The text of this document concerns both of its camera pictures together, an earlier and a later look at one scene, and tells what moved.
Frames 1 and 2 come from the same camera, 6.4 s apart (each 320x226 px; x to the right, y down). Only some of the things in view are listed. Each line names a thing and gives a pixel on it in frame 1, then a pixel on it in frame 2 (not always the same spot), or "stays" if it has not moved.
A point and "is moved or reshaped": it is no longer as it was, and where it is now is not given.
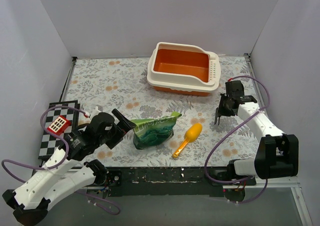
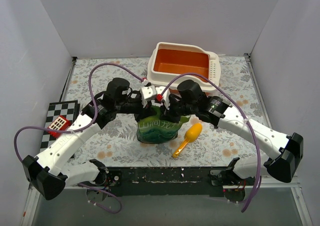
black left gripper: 119,130 to 144,111
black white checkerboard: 50,142 stays
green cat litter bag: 151,132 is moved or reshaped
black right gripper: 222,106 to 167,111
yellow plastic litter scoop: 191,135 stays
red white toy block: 59,125 stays
